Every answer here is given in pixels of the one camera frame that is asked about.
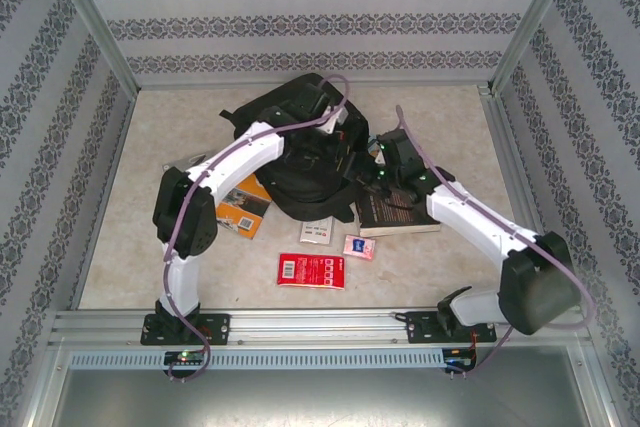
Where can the right controller board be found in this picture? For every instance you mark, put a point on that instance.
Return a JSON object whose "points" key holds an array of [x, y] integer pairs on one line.
{"points": [[460, 358]]}

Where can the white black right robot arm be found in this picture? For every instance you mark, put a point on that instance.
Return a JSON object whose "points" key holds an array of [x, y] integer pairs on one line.
{"points": [[470, 217]]}

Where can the aluminium frame post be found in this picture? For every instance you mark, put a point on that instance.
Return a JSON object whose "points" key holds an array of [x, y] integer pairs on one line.
{"points": [[537, 12], [87, 12]]}

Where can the dark paperback book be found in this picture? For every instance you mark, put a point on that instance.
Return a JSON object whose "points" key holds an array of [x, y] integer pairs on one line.
{"points": [[395, 217]]}

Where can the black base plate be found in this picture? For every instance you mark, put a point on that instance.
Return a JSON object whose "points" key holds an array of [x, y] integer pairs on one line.
{"points": [[220, 329], [417, 327]]}

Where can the aluminium rear beam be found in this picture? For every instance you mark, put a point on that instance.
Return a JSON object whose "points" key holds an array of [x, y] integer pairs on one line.
{"points": [[210, 83]]}

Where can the metal sheet panel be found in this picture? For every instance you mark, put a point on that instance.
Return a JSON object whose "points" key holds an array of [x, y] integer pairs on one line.
{"points": [[320, 397]]}

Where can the controller board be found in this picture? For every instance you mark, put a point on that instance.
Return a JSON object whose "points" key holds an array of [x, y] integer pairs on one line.
{"points": [[460, 358], [185, 358]]}

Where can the aluminium side rail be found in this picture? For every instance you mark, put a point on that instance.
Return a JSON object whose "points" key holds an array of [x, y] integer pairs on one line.
{"points": [[517, 172], [101, 197]]}

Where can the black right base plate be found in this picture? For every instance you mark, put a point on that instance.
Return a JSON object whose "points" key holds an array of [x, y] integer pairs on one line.
{"points": [[417, 327]]}

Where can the pink card pack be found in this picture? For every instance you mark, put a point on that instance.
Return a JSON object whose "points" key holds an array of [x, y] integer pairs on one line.
{"points": [[360, 248]]}

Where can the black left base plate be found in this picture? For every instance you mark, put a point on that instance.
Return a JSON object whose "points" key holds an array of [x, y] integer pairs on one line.
{"points": [[220, 329]]}

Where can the black backpack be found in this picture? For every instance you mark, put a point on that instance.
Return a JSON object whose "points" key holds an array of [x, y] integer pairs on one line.
{"points": [[300, 192]]}

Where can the orange book with barcode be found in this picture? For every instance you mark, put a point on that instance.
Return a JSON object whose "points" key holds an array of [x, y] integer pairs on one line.
{"points": [[245, 207]]}

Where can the left controller board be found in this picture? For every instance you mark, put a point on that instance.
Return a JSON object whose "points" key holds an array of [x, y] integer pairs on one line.
{"points": [[185, 358]]}

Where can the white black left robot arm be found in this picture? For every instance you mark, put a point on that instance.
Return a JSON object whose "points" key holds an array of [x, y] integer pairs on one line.
{"points": [[240, 157]]}

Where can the aluminium mounting rail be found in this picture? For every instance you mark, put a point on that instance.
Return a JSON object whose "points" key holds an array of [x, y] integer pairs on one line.
{"points": [[310, 327]]}

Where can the red packet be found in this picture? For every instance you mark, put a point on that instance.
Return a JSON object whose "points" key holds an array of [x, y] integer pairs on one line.
{"points": [[310, 272]]}

